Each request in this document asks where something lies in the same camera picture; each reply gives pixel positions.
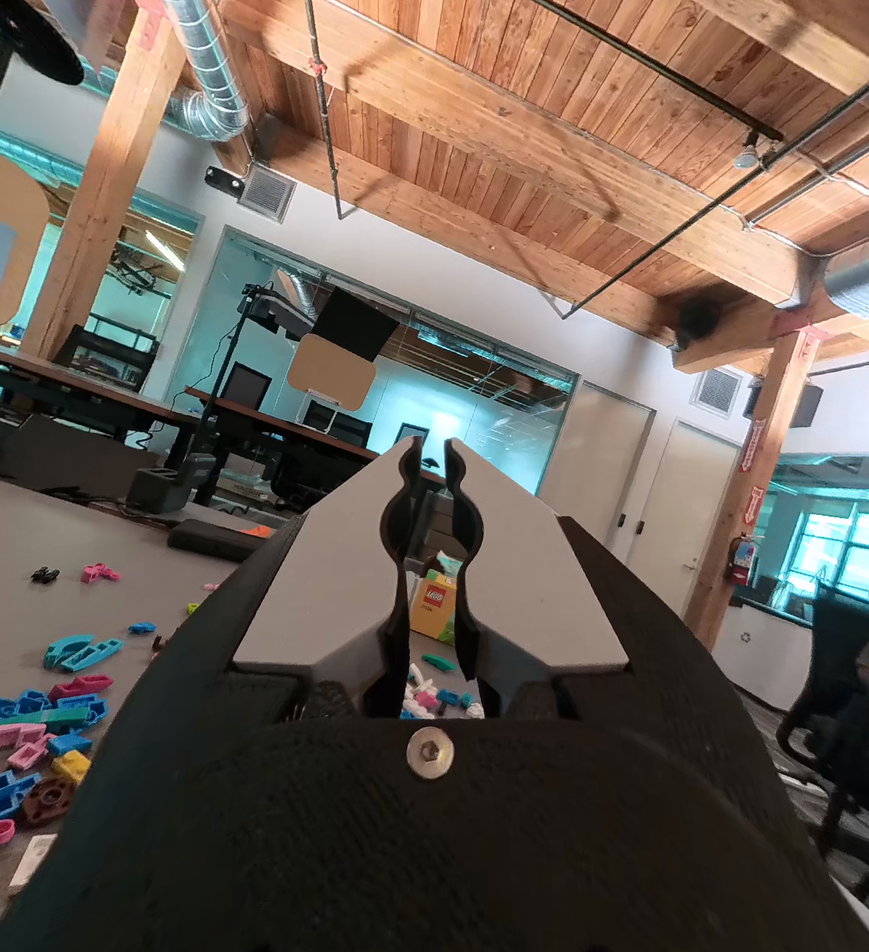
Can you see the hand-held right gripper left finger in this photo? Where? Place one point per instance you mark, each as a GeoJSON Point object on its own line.
{"type": "Point", "coordinates": [330, 580]}

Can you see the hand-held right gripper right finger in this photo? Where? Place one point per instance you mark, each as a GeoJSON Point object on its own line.
{"type": "Point", "coordinates": [538, 595]}

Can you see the wooden office desk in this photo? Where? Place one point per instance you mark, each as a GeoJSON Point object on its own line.
{"type": "Point", "coordinates": [70, 374]}
{"type": "Point", "coordinates": [285, 425]}

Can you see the grey desk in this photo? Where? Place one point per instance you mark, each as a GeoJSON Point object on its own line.
{"type": "Point", "coordinates": [33, 520]}

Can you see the orange brick separator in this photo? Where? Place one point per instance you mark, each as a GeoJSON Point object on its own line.
{"type": "Point", "coordinates": [259, 530]}

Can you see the colourful toy set box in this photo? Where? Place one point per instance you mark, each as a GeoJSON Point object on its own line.
{"type": "Point", "coordinates": [434, 602]}

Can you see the black office chair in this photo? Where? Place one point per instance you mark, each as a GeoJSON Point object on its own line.
{"type": "Point", "coordinates": [851, 669]}
{"type": "Point", "coordinates": [308, 476]}

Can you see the black power adapter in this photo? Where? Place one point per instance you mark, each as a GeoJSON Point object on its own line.
{"type": "Point", "coordinates": [207, 539]}

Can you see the white door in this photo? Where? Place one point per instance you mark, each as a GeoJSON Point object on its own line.
{"type": "Point", "coordinates": [598, 461]}
{"type": "Point", "coordinates": [687, 506]}

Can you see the grey-screen monitor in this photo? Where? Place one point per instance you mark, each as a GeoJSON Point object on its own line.
{"type": "Point", "coordinates": [412, 435]}

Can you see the black charging dock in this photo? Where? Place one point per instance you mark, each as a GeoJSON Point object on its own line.
{"type": "Point", "coordinates": [159, 487]}

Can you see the red fire extinguisher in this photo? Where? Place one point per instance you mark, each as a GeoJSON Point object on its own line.
{"type": "Point", "coordinates": [740, 561]}

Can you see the small black monitor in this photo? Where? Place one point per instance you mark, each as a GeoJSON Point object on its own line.
{"type": "Point", "coordinates": [246, 387]}

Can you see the pink brick piece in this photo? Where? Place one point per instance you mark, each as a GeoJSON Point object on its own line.
{"type": "Point", "coordinates": [99, 573]}

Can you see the black square panel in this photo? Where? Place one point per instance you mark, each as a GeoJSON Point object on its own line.
{"type": "Point", "coordinates": [352, 323]}

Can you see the black clip piece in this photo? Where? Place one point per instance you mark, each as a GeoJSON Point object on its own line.
{"type": "Point", "coordinates": [45, 575]}

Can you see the pile of colourful toy bricks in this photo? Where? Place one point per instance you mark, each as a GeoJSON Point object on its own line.
{"type": "Point", "coordinates": [14, 706]}

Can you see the black ceiling pipe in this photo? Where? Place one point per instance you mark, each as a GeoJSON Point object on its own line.
{"type": "Point", "coordinates": [739, 187]}

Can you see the grey sprinkler pipe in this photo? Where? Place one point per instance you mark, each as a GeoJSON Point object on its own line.
{"type": "Point", "coordinates": [323, 97]}

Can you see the black pole stand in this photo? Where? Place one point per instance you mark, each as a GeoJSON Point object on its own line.
{"type": "Point", "coordinates": [25, 37]}

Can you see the red wall sign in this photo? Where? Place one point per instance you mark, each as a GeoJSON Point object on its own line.
{"type": "Point", "coordinates": [755, 506]}
{"type": "Point", "coordinates": [753, 446]}

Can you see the wall vent grille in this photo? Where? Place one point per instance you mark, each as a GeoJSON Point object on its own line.
{"type": "Point", "coordinates": [267, 193]}
{"type": "Point", "coordinates": [717, 393]}

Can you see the black camera tripod rig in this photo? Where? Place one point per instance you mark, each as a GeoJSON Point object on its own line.
{"type": "Point", "coordinates": [278, 312]}

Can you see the wooden post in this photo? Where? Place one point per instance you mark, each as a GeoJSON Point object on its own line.
{"type": "Point", "coordinates": [791, 372]}
{"type": "Point", "coordinates": [99, 223]}

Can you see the black track light rail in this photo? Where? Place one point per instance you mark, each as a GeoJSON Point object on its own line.
{"type": "Point", "coordinates": [665, 70]}

